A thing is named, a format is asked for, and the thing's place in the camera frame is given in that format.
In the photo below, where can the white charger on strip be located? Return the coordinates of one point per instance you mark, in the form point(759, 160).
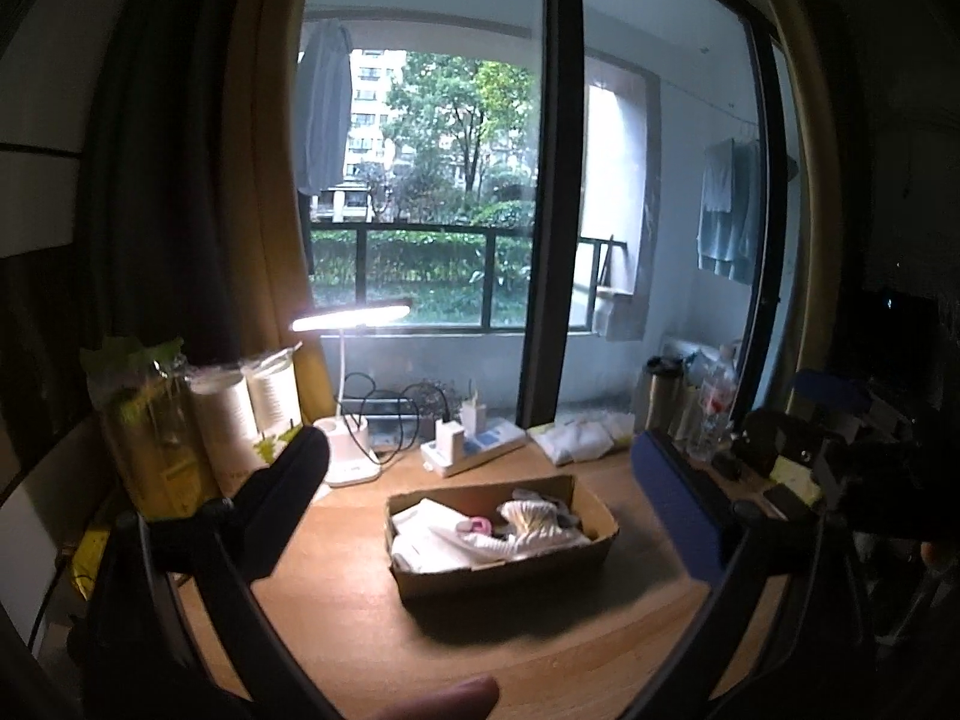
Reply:
point(473, 412)

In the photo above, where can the dark grey dotted sock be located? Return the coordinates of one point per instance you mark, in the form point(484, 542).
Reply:
point(565, 517)

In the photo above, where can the white folded towel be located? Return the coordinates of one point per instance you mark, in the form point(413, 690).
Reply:
point(432, 538)

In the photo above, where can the striped brown white cloth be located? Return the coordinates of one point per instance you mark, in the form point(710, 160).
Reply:
point(534, 525)

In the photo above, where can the hanging grey shirt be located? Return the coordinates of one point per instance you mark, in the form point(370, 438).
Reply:
point(323, 108)

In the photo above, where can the cardboard box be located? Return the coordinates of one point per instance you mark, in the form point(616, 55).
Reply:
point(483, 500)

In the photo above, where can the green snack bag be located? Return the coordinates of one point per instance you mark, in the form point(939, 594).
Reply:
point(142, 398)

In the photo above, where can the brown curtain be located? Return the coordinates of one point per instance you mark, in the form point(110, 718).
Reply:
point(186, 218)

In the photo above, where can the plastic bag of white cloths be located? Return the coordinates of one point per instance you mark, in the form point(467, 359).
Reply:
point(585, 438)

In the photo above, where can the clear water bottle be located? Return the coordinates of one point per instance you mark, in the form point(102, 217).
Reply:
point(717, 393)

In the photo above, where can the white power strip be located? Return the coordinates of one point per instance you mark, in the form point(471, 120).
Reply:
point(472, 446)

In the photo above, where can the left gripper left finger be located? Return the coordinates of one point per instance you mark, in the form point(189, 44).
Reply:
point(139, 658)

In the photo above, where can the hanging light blue towels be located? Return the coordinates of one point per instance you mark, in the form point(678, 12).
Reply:
point(727, 242)

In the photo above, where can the paper cup package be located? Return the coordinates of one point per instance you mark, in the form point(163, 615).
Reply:
point(246, 413)

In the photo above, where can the stainless steel tumbler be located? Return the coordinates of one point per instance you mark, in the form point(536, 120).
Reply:
point(663, 380)

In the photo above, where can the white charger with black cable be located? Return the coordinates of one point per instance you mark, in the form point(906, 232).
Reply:
point(386, 423)

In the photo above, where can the pink plush toy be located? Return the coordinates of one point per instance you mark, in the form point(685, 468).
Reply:
point(475, 526)

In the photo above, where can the black balcony railing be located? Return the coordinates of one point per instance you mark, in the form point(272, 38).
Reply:
point(458, 277)

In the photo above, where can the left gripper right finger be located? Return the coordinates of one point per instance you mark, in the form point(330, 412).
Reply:
point(732, 546)

